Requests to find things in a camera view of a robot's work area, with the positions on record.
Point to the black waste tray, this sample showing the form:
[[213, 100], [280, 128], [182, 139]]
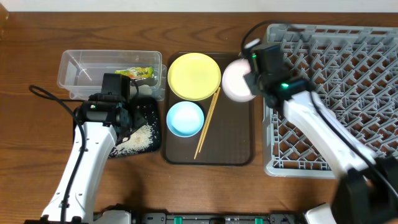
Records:
[[113, 114]]

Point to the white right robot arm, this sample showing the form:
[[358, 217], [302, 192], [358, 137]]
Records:
[[367, 184]]

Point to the white tissue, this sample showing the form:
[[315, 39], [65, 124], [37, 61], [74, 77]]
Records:
[[141, 91]]

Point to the dark brown serving tray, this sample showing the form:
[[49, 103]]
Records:
[[226, 138]]

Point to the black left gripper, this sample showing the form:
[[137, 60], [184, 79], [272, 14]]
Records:
[[131, 125]]

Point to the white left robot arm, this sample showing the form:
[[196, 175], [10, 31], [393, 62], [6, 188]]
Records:
[[74, 199]]

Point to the grey dishwasher rack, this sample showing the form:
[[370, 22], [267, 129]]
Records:
[[354, 70]]

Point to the yellow plate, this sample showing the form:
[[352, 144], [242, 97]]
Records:
[[194, 76]]

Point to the pink bowl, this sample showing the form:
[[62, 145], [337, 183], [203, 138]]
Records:
[[233, 82]]

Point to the light blue bowl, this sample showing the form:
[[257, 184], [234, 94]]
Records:
[[185, 119]]

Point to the wooden chopstick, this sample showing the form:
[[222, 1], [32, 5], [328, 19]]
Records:
[[206, 124], [210, 121]]

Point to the rice pile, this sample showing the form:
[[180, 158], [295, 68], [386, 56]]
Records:
[[146, 139]]

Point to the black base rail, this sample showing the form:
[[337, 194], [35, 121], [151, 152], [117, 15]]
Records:
[[165, 217]]

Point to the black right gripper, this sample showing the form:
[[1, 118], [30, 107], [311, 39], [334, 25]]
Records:
[[250, 86]]

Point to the green snack wrapper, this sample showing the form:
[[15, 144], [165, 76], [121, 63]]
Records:
[[137, 72]]

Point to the clear plastic bin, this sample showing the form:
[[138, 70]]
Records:
[[81, 71]]

